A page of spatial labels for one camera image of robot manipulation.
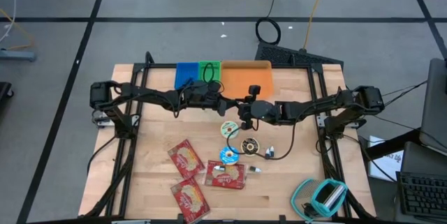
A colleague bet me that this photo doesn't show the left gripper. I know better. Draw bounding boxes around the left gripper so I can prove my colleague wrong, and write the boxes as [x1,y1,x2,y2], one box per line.
[182,80,242,117]

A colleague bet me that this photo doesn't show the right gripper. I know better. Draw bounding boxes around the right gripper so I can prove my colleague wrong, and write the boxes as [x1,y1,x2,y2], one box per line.
[238,84,281,130]

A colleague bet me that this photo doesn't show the green plastic basket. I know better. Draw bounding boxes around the green plastic basket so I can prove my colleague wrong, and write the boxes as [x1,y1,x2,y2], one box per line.
[198,60,222,84]

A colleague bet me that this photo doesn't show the blue iced toy donut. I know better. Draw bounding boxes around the blue iced toy donut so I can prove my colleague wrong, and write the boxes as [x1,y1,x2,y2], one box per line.
[219,146,240,166]

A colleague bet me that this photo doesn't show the red snack packet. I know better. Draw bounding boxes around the red snack packet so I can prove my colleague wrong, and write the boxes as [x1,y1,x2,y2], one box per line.
[203,160,249,191]
[167,138,206,181]
[170,177,212,224]

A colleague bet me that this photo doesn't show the orange plastic tray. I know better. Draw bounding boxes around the orange plastic tray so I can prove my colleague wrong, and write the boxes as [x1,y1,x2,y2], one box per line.
[220,59,274,100]

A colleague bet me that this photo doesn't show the blue plastic basket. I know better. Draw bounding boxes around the blue plastic basket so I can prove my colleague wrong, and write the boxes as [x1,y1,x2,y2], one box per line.
[174,62,200,91]

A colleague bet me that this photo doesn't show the black perforated panel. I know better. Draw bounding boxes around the black perforated panel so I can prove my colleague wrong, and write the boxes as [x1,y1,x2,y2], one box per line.
[254,41,345,68]

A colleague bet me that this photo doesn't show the small dark blue tool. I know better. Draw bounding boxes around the small dark blue tool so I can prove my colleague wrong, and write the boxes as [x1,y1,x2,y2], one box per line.
[302,203,316,218]

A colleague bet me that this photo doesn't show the black desk bar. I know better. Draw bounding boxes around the black desk bar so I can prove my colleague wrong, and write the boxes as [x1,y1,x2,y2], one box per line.
[362,128,425,160]

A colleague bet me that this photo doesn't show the white paper sheet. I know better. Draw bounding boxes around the white paper sheet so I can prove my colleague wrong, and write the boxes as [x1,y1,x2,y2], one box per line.
[368,135,405,182]

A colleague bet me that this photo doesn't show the grey laptop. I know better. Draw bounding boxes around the grey laptop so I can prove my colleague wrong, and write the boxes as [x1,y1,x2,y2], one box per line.
[418,58,447,157]

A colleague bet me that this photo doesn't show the black keyboard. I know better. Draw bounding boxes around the black keyboard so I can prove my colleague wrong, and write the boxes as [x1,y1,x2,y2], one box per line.
[396,170,447,220]

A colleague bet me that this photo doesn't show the grey table foot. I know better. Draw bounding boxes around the grey table foot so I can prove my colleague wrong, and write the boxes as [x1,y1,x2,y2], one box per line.
[0,49,38,63]

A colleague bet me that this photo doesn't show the black chair base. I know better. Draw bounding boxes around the black chair base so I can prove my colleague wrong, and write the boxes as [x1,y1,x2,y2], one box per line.
[0,81,15,110]

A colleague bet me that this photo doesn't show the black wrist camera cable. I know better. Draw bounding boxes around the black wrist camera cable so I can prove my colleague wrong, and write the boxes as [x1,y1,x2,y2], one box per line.
[201,62,217,84]
[226,121,298,161]

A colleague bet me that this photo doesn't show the coiled black floor cable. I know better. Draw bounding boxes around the coiled black floor cable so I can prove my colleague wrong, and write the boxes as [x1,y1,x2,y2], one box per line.
[254,0,282,46]

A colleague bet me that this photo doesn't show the black metal table frame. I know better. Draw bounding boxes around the black metal table frame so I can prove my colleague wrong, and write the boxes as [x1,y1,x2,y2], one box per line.
[78,51,378,224]

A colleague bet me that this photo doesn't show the yellow cable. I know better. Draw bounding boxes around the yellow cable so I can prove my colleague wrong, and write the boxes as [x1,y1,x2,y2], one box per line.
[302,0,330,51]

